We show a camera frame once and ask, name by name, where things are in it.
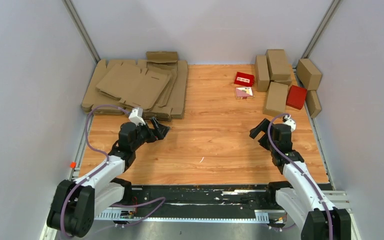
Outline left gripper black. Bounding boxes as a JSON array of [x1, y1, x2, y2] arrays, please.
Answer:
[[131, 117, 171, 151]]

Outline cardboard box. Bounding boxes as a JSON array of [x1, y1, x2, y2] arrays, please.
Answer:
[[265, 49, 290, 82], [96, 63, 170, 110], [254, 55, 270, 92], [296, 58, 323, 91], [305, 90, 322, 119], [262, 82, 288, 117]]

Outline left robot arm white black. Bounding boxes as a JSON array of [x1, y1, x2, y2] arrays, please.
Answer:
[[46, 117, 170, 238]]

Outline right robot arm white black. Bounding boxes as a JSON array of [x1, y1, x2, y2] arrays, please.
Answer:
[[249, 113, 352, 240]]

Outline folded cardboard box front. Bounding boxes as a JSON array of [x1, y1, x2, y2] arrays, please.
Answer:
[[262, 82, 288, 117]]

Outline pink puzzle box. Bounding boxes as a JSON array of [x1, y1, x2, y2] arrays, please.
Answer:
[[234, 86, 254, 100]]

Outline small red box with window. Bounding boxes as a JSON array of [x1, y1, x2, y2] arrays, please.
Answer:
[[233, 71, 255, 87]]

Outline folded cardboard box top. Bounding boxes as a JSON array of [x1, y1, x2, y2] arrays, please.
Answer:
[[265, 49, 290, 82]]

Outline flat cardboard stack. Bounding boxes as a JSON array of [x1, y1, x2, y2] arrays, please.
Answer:
[[81, 51, 189, 122]]

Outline small orange block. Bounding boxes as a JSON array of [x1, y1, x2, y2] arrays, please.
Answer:
[[70, 162, 77, 169]]

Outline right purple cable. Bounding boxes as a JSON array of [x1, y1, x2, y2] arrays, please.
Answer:
[[266, 113, 334, 240]]

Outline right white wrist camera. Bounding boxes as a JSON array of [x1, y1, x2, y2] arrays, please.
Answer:
[[282, 114, 297, 132]]

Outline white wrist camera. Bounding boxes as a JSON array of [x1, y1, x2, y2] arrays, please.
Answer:
[[128, 107, 146, 126], [282, 114, 297, 132]]

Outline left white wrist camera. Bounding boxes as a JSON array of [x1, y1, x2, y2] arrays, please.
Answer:
[[128, 107, 146, 126]]

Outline aluminium rail frame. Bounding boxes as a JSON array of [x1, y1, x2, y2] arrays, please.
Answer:
[[54, 121, 356, 240]]

